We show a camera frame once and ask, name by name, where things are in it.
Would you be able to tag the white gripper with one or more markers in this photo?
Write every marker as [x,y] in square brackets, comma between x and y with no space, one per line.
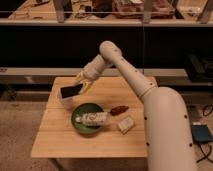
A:
[92,71]

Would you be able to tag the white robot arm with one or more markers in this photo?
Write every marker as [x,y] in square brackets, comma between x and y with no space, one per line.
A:
[167,127]

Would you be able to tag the green bowl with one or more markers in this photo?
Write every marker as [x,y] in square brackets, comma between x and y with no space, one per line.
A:
[81,109]

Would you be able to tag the white tube in bowl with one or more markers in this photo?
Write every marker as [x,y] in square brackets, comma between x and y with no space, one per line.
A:
[92,119]

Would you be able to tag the brown sausage-shaped object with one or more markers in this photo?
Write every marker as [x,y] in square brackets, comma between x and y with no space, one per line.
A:
[118,110]

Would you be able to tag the wooden table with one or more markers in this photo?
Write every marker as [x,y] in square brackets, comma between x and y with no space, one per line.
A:
[57,138]

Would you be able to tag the white sponge block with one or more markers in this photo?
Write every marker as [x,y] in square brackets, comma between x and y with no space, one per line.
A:
[126,124]

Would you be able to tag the grey shelf rack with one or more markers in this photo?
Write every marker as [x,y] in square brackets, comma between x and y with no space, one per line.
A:
[46,38]

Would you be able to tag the black power box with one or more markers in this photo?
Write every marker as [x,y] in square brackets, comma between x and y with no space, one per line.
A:
[201,134]

